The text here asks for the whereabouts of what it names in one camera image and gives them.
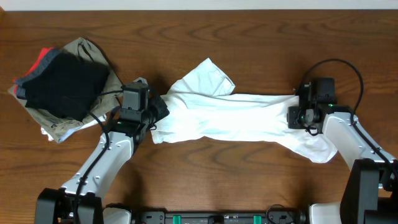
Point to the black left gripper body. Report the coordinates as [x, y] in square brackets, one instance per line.
[160, 109]

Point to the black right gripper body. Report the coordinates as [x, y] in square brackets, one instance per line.
[292, 117]

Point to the white printed t-shirt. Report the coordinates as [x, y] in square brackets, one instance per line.
[203, 104]

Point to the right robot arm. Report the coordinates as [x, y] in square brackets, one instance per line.
[370, 194]

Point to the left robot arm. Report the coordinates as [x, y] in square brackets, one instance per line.
[79, 200]

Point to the white folded garment bottom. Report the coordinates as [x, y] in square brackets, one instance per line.
[63, 137]

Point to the khaki folded garment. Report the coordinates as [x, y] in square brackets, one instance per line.
[105, 101]

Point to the red folded garment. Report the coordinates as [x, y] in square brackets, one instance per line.
[42, 54]

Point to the grey blue folded garment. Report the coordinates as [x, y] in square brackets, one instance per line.
[36, 73]

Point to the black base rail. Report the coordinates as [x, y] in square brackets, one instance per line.
[273, 215]

